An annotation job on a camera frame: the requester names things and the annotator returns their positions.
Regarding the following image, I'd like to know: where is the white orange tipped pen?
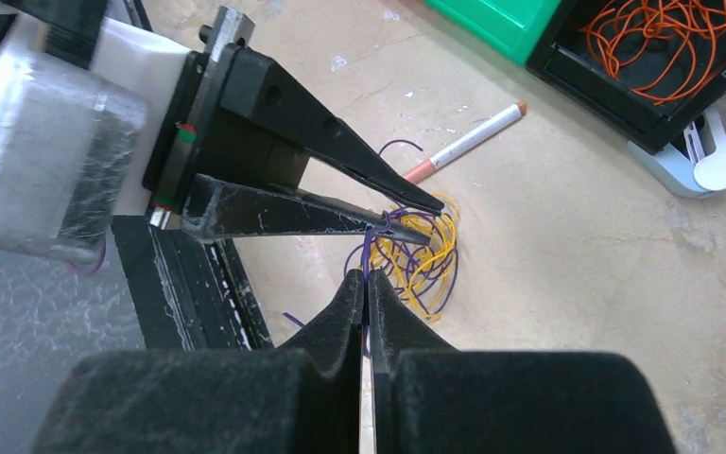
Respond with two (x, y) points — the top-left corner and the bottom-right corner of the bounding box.
(403, 101), (527, 184)

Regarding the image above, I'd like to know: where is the black plastic bin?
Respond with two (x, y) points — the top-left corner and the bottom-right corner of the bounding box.
(526, 1), (726, 154)

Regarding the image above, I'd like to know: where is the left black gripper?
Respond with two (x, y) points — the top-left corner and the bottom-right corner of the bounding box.
(143, 7), (444, 245)

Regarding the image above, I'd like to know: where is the orange cable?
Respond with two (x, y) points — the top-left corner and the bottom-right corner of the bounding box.
(579, 0), (726, 107)

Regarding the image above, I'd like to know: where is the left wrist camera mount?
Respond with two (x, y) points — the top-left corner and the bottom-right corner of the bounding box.
(0, 7), (189, 266)

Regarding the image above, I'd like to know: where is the yellow cable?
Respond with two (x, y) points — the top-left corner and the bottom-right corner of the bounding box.
(362, 192), (462, 325)

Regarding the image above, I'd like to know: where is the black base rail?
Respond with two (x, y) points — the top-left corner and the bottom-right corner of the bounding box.
(112, 217), (273, 351)

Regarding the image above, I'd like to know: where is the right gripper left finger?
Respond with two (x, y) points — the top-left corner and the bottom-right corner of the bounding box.
(31, 270), (365, 453)

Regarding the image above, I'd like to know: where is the green plastic bin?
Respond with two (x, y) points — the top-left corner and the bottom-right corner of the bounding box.
(424, 0), (562, 66)

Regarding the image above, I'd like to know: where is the purple thin cable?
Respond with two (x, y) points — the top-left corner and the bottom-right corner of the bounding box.
(283, 138), (461, 358)

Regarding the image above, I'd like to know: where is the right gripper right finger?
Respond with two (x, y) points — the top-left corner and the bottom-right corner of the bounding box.
(368, 271), (675, 453)

